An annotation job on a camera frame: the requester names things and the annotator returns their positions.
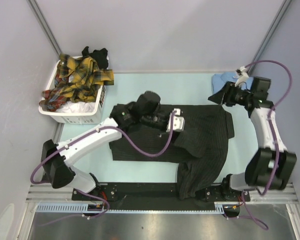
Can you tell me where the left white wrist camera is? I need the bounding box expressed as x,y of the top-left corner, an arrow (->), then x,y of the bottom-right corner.
166,108 -> 185,133

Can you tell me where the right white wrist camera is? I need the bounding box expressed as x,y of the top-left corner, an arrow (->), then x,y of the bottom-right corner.
234,66 -> 249,88

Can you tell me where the aluminium corner post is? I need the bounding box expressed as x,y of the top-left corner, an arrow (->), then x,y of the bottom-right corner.
26,0 -> 62,56
252,0 -> 294,62

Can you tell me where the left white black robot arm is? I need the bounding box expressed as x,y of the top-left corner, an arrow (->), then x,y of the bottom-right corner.
40,91 -> 179,200

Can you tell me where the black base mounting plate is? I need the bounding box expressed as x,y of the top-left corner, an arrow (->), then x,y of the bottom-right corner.
71,176 -> 252,218

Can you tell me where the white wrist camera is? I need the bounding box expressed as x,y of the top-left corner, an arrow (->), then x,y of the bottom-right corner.
166,108 -> 185,133
234,66 -> 249,88

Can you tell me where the folded light blue shirt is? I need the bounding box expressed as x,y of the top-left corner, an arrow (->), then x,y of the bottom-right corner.
211,71 -> 253,94

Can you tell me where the dark pinstriped long sleeve shirt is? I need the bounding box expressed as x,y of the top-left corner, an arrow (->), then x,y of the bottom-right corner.
109,105 -> 235,200

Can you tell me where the white garment in basket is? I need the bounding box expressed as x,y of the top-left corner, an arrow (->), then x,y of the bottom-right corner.
56,101 -> 96,114

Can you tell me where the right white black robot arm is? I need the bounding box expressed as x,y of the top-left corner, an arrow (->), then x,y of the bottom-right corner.
208,77 -> 297,201

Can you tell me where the left aluminium corner post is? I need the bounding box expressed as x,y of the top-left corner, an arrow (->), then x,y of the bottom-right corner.
26,0 -> 62,56

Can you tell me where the yellow plaid flannel shirt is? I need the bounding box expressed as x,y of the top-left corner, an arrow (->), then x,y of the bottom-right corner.
39,53 -> 115,112

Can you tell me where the black garment in basket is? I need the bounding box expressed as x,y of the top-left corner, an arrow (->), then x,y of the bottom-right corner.
81,46 -> 109,69

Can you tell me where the light blue slotted cable duct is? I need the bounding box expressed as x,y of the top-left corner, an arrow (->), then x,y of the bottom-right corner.
36,203 -> 224,214

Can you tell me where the right aluminium corner post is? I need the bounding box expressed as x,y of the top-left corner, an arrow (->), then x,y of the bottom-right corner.
252,0 -> 294,62

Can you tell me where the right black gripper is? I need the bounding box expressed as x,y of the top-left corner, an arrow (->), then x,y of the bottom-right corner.
207,81 -> 252,107

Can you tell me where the aluminium frame rail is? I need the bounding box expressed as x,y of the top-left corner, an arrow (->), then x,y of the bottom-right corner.
26,182 -> 299,205

